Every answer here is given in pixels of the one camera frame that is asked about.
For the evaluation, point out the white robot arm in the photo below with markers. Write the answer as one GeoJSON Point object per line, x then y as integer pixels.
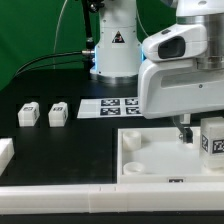
{"type": "Point", "coordinates": [119, 54]}

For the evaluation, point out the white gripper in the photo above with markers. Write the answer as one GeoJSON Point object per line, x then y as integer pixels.
{"type": "Point", "coordinates": [169, 81]}

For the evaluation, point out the white square tabletop tray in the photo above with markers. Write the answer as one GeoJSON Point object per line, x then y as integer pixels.
{"type": "Point", "coordinates": [157, 155]}

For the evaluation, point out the white front barrier wall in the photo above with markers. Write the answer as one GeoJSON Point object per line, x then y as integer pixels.
{"type": "Point", "coordinates": [102, 198]}

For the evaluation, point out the black vertical pole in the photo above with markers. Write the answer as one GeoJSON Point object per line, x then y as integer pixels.
{"type": "Point", "coordinates": [88, 31]}

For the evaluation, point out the white left barrier block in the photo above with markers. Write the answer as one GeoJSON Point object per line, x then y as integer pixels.
{"type": "Point", "coordinates": [6, 153]}

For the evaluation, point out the white sheet with markers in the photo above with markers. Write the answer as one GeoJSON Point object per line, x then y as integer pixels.
{"type": "Point", "coordinates": [108, 107]}

